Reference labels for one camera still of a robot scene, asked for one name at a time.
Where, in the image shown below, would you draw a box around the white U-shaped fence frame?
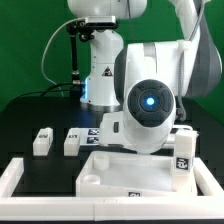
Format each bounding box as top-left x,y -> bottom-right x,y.
0,158 -> 224,221

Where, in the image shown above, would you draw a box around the marker tag base plate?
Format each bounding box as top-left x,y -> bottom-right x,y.
80,128 -> 99,146

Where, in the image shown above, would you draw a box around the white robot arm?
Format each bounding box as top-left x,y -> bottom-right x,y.
67,0 -> 222,154

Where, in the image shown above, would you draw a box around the black cables on table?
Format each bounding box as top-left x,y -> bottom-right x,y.
6,81 -> 83,104

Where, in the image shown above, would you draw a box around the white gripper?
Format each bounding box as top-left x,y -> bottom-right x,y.
99,111 -> 129,147

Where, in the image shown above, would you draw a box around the grey camera cable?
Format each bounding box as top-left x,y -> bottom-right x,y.
40,17 -> 87,98

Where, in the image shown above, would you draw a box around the grey camera on stand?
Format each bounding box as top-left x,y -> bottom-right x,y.
85,16 -> 117,30

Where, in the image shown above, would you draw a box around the white desk top panel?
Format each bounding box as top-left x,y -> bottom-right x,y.
76,151 -> 197,197

